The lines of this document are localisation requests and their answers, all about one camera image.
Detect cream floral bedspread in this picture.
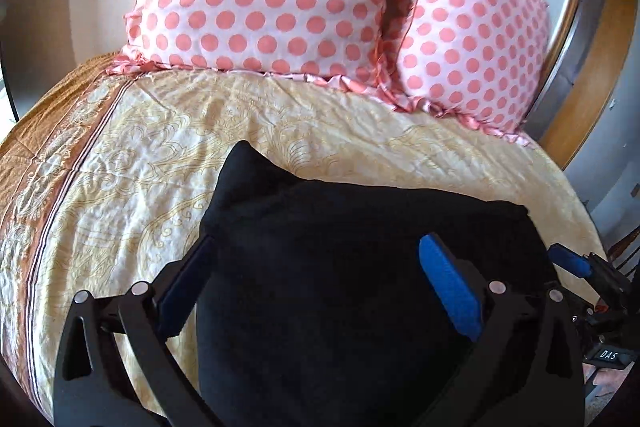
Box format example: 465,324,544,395
0,52,606,413

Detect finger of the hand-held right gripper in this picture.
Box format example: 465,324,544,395
549,246,629,296

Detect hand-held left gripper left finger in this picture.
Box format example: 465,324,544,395
54,234,216,427

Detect black pants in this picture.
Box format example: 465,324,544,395
195,139,556,427

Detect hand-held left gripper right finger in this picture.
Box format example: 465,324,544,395
419,234,585,427

